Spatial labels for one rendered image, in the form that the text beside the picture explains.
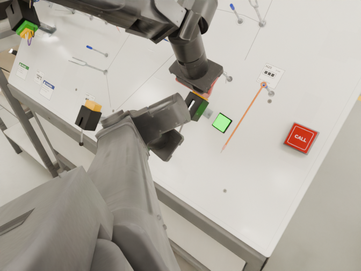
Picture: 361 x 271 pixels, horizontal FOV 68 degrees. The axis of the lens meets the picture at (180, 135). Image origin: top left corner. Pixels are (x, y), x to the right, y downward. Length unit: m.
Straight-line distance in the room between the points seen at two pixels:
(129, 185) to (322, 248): 1.69
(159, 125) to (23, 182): 1.74
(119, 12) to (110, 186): 0.32
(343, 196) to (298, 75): 1.47
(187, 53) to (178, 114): 0.12
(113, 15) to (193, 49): 0.14
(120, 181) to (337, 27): 0.62
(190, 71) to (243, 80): 0.20
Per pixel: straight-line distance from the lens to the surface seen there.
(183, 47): 0.48
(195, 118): 0.64
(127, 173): 0.18
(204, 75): 0.55
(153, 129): 0.45
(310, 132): 0.62
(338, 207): 2.00
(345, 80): 0.67
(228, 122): 0.68
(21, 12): 1.08
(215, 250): 0.93
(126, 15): 0.45
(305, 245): 1.77
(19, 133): 2.10
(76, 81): 1.02
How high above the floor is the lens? 1.50
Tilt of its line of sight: 45 degrees down
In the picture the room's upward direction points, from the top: straight up
